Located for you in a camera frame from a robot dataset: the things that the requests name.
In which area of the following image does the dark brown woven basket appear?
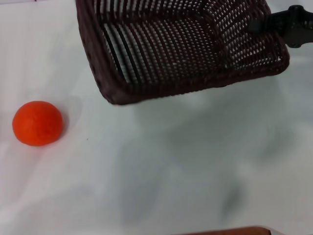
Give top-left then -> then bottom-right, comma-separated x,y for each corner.
75,0 -> 291,106

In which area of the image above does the orange ball fruit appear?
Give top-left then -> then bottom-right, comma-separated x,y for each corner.
12,100 -> 64,147

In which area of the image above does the brown rounded panel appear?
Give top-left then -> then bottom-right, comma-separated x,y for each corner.
180,226 -> 272,235

